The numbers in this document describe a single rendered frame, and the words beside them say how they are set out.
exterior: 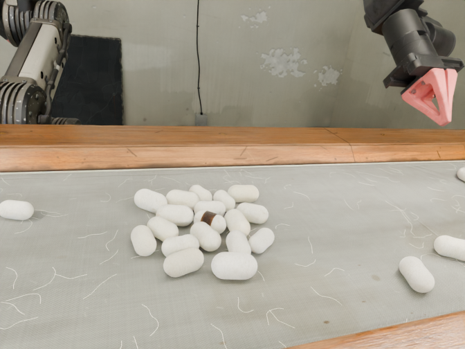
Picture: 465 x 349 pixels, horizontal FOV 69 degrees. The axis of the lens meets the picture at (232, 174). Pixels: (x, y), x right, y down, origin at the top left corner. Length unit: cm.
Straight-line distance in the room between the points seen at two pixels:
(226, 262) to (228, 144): 26
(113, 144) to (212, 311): 29
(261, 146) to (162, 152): 15
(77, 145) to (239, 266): 29
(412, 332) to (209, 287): 14
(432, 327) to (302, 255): 12
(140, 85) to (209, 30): 58
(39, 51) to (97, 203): 45
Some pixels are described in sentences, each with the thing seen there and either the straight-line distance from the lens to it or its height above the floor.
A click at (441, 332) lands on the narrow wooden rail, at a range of 27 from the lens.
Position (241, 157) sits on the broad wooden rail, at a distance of 49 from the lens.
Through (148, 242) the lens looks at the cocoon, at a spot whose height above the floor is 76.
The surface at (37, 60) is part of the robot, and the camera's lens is 76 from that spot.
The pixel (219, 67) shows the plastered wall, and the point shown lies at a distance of 243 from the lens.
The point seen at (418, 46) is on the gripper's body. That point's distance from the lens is 62.
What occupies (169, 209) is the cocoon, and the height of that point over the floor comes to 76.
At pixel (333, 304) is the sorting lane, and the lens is 29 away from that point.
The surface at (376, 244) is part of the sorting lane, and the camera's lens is 38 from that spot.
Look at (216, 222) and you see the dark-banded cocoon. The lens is 32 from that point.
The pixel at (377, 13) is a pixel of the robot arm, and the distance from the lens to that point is 70.
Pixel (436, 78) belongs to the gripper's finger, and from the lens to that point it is 58.
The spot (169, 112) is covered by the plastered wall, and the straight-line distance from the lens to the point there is 241.
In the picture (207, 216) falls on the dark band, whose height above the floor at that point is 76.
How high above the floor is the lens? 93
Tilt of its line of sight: 25 degrees down
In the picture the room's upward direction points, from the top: 7 degrees clockwise
